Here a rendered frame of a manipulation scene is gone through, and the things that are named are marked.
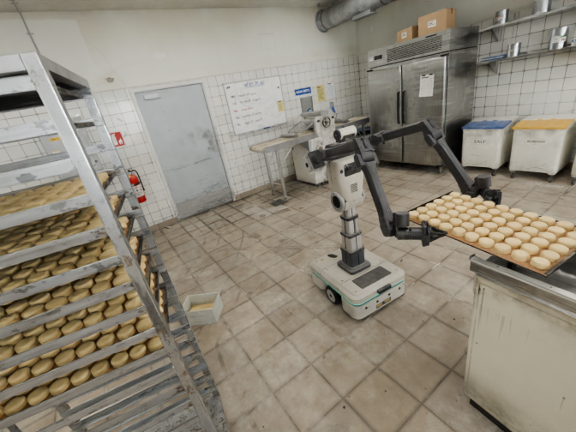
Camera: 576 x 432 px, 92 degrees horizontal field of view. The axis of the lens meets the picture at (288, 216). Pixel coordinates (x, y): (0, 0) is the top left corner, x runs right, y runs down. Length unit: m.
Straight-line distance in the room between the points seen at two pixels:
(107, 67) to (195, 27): 1.40
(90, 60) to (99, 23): 0.47
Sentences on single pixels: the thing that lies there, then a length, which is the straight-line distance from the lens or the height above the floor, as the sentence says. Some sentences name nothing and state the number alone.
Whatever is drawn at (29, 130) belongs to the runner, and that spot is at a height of 1.68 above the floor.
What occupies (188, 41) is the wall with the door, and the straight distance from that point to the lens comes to 5.11.
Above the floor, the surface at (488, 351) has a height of 0.47.
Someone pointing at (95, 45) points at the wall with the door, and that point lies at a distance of 4.87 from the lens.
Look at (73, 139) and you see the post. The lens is 0.81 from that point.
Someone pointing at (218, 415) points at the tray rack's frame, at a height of 0.15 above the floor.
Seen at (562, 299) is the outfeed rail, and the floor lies 0.88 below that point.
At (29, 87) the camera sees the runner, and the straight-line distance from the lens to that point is 0.85.
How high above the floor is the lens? 1.66
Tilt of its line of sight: 24 degrees down
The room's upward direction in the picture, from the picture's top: 11 degrees counter-clockwise
